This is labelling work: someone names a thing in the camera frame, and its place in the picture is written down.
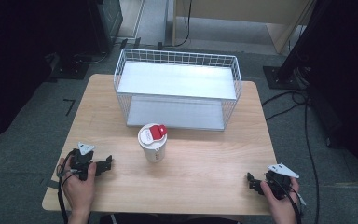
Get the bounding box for thin black hanging cable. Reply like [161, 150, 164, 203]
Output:
[167, 0, 194, 49]

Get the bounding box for wooden panel furniture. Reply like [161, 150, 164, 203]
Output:
[172, 0, 317, 55]

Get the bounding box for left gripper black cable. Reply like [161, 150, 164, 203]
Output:
[56, 148, 79, 224]

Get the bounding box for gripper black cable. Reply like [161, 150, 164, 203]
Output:
[273, 176, 308, 224]
[56, 148, 79, 224]

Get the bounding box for black stand base plate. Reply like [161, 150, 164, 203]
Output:
[48, 51, 91, 81]

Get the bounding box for white wire shelf rack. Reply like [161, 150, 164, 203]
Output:
[113, 48, 243, 132]

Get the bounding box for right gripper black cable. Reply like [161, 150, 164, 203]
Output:
[273, 176, 308, 224]

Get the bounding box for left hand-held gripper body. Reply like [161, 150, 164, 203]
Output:
[69, 141, 97, 182]

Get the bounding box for white cup with red lid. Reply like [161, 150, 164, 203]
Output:
[137, 123, 169, 163]

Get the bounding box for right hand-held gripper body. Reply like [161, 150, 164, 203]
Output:
[263, 163, 300, 201]

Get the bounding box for black metal stand with base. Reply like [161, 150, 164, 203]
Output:
[262, 0, 330, 91]

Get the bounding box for dark curtain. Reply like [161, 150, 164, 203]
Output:
[0, 0, 101, 147]
[304, 0, 358, 189]

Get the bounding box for dark cabinet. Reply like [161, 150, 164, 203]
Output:
[85, 0, 124, 54]

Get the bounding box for person's right hand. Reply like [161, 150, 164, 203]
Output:
[259, 176, 301, 220]

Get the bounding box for person's left hand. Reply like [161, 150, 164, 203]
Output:
[58, 156, 98, 217]

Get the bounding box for black floor cable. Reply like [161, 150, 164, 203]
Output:
[261, 89, 322, 224]

